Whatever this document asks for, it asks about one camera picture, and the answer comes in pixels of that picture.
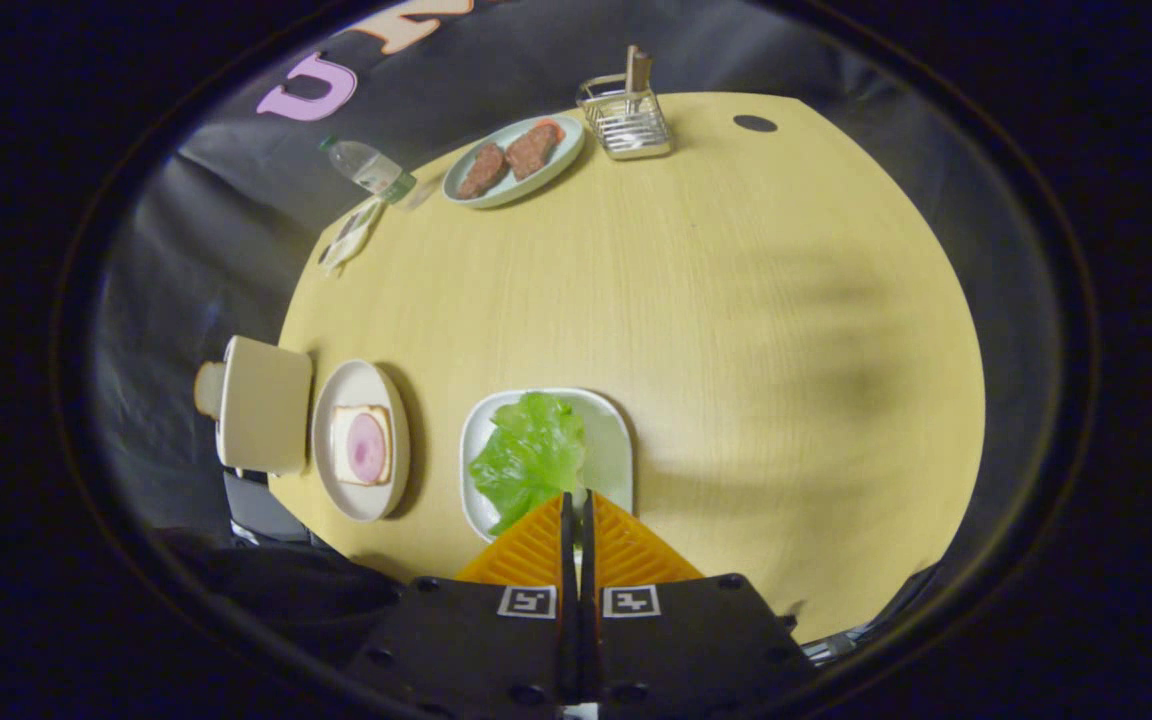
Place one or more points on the brown meat piece orange edge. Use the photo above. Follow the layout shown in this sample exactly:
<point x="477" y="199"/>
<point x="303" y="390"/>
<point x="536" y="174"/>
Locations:
<point x="534" y="150"/>

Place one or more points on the black table grommet hole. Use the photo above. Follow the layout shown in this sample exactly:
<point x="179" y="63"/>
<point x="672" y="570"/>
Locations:
<point x="755" y="123"/>

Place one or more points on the white bread slice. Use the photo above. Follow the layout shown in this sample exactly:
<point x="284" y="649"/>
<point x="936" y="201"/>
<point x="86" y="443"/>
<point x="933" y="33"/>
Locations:
<point x="208" y="390"/>

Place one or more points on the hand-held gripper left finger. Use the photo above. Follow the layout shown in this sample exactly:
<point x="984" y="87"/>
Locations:
<point x="476" y="650"/>

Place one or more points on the clear plastic water bottle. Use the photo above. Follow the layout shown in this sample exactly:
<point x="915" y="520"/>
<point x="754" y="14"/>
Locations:
<point x="368" y="168"/>

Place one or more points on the white divided seasoning tray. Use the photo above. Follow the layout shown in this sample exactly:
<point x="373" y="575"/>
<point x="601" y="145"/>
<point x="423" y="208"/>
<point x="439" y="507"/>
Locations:
<point x="351" y="238"/>

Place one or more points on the cream white toaster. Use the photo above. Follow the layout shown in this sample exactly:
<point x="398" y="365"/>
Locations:
<point x="266" y="405"/>

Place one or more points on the grey mesh chair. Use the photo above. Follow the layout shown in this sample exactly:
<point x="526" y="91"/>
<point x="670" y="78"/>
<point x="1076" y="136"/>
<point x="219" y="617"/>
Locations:
<point x="261" y="510"/>

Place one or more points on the pale green oval plate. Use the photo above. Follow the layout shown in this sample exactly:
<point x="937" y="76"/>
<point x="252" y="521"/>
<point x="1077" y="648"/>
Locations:
<point x="511" y="192"/>

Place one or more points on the green lettuce leaf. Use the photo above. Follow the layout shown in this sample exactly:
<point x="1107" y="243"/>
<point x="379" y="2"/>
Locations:
<point x="531" y="455"/>

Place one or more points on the person's dark clothing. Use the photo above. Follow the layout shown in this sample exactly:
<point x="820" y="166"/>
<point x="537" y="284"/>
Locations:
<point x="276" y="590"/>

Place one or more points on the white square plate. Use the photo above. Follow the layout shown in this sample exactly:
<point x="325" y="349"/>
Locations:
<point x="608" y="450"/>

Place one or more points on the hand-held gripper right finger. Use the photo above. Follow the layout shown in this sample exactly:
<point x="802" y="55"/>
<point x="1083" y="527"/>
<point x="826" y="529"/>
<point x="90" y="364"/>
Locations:
<point x="686" y="650"/>

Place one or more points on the round beige plate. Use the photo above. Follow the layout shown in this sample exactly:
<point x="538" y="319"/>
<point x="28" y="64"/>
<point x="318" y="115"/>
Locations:
<point x="361" y="385"/>

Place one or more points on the bread slice under ham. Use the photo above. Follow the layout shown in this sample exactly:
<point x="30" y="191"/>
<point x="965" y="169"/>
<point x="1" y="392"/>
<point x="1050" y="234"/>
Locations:
<point x="340" y="445"/>

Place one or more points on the pink ham slice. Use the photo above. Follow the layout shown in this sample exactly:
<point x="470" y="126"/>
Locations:
<point x="368" y="448"/>

